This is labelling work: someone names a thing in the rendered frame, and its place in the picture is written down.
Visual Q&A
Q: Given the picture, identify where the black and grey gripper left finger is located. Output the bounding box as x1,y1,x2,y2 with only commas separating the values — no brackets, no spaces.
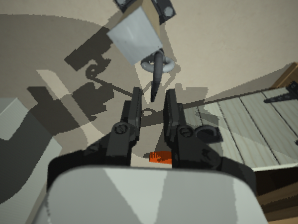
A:
46,87,142,193

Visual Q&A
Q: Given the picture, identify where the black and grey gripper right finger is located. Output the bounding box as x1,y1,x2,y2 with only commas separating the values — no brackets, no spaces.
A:
163,89,256,197

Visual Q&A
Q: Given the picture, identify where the orange spirit level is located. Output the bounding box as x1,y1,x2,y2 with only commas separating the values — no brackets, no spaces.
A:
149,151,172,164

